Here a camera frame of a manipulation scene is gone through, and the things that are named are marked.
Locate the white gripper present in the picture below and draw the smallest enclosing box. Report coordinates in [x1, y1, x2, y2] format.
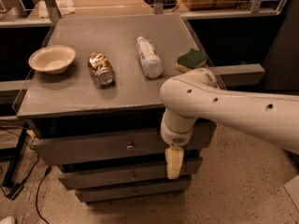
[161, 108, 197, 179]

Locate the grey top drawer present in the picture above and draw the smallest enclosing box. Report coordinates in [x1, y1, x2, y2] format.
[32, 120, 218, 166]

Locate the grey drawer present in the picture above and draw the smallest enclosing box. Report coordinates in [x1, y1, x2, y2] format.
[75, 175, 192, 203]
[32, 120, 218, 166]
[57, 156, 204, 190]

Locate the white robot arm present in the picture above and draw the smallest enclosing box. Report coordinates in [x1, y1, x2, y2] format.
[160, 68, 299, 179]

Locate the grey bottom drawer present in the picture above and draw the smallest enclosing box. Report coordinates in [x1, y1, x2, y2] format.
[75, 175, 192, 203]

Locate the grey drawer cabinet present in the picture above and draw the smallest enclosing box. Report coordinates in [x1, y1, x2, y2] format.
[17, 15, 216, 203]

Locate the grey middle drawer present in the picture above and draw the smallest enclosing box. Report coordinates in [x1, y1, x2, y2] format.
[57, 156, 204, 190]

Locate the clear plastic bottle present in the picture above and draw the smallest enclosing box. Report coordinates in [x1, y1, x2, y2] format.
[136, 36, 164, 78]

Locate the green yellow sponge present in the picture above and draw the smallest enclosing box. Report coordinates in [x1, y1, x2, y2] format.
[176, 49, 207, 73]

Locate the gold metallic can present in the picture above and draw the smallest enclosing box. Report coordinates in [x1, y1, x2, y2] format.
[88, 52, 116, 86]

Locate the white board floor right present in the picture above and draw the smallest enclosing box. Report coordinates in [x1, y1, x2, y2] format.
[284, 175, 299, 210]

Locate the white paper bowl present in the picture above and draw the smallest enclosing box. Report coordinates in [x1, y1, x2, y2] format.
[29, 45, 76, 75]

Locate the black metal stand leg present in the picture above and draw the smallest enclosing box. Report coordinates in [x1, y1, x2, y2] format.
[0, 127, 26, 201]

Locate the white object floor corner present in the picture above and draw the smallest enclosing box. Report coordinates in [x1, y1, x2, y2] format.
[0, 216, 16, 224]

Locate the white crumpled cloth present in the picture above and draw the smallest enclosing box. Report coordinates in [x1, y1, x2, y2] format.
[38, 0, 75, 18]

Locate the grey metal rail right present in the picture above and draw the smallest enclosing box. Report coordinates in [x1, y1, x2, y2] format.
[211, 63, 265, 87]

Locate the black floor cable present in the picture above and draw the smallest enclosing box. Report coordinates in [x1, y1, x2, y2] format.
[0, 126, 53, 224]

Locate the black cable coil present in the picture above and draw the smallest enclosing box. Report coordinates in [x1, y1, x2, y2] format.
[137, 0, 181, 11]

